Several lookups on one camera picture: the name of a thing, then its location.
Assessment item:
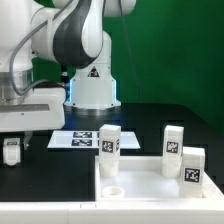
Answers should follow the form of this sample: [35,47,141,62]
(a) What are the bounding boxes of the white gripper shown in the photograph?
[0,88,66,149]

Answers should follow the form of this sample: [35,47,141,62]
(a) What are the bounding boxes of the white square table top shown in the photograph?
[94,155,224,203]

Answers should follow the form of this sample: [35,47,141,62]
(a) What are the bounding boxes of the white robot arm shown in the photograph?
[0,0,136,147]

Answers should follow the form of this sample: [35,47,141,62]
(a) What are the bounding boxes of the white sheet with tags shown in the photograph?
[48,131,140,149]

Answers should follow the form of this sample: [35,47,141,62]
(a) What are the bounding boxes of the grey braided robot cable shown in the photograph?
[8,0,76,98]

